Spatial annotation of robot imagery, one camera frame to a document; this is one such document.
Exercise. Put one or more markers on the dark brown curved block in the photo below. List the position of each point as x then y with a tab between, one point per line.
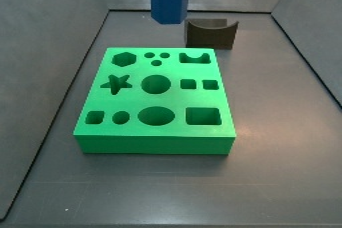
211	33

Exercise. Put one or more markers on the green shape sorter block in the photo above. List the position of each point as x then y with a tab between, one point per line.
157	102

